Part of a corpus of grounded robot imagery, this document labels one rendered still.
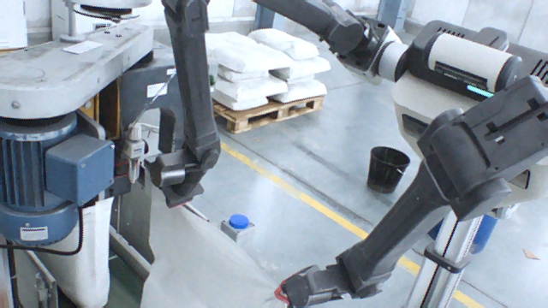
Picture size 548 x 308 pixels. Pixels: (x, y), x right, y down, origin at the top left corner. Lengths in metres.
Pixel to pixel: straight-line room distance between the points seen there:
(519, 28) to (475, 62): 8.15
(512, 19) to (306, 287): 8.42
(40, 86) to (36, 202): 0.23
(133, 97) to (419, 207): 0.77
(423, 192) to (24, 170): 0.65
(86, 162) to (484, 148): 0.62
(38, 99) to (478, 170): 0.64
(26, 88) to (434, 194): 0.61
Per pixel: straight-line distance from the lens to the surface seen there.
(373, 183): 3.65
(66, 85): 0.87
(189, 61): 0.90
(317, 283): 0.86
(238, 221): 1.52
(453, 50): 0.94
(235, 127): 4.04
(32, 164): 0.92
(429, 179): 0.60
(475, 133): 0.55
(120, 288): 1.96
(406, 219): 0.67
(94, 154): 0.89
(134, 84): 1.19
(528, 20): 9.02
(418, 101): 1.13
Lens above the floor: 1.73
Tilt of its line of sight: 27 degrees down
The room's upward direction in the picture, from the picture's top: 10 degrees clockwise
